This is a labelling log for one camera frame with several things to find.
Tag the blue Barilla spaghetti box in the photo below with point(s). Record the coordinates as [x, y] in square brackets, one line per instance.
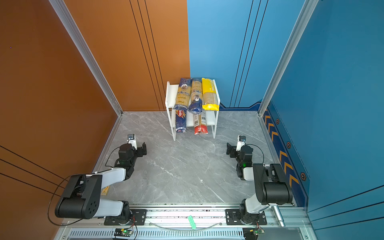
[181, 120]

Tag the silver metal cylinder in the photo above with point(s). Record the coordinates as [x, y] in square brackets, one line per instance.
[278, 215]

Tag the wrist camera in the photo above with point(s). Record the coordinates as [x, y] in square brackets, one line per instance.
[132, 141]
[241, 141]

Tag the green ridged plastic piece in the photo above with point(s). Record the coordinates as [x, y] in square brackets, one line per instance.
[192, 223]

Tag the Ankara spaghetti bag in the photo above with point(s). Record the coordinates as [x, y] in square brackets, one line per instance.
[183, 94]
[196, 105]

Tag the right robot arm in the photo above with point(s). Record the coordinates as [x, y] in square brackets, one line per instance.
[271, 188]

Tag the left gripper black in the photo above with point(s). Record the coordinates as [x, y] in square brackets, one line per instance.
[139, 151]

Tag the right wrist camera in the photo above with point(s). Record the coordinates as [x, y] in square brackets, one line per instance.
[241, 141]

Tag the yellow label tag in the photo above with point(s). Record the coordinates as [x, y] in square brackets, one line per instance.
[105, 191]

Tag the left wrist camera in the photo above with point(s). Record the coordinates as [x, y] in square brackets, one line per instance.
[132, 141]

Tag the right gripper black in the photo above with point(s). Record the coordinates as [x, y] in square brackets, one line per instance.
[232, 149]

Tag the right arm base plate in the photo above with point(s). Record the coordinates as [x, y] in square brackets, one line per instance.
[236, 217]

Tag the aluminium front rail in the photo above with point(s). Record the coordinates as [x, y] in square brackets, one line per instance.
[170, 222]

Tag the green circuit board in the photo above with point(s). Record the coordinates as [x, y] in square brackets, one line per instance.
[252, 233]
[123, 233]

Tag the white two-tier shelf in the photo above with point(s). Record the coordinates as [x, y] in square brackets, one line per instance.
[170, 99]

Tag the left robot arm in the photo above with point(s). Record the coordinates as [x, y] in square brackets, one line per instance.
[81, 198]

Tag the red-ended spaghetti bag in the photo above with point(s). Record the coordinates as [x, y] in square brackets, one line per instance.
[200, 124]

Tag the right green circuit board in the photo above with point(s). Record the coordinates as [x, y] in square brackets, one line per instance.
[252, 233]

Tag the left green circuit board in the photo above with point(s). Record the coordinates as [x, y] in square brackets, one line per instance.
[123, 233]

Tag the yellow Pastatime spaghetti bag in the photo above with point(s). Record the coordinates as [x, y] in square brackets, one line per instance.
[210, 98]

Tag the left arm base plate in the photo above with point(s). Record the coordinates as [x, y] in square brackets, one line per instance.
[135, 217]

